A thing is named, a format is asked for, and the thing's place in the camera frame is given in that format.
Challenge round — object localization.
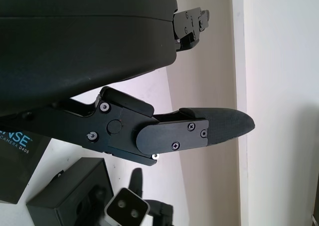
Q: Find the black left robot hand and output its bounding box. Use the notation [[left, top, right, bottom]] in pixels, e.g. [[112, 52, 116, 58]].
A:
[[0, 0, 256, 167]]

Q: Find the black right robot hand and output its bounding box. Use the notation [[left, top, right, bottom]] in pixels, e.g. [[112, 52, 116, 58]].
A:
[[126, 168, 175, 226]]

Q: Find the black RealSense box lid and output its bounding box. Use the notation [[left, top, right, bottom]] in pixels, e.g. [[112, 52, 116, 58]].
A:
[[0, 130, 52, 204]]

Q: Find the black camera box base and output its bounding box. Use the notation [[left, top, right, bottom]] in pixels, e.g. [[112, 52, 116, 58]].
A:
[[26, 157, 118, 226]]

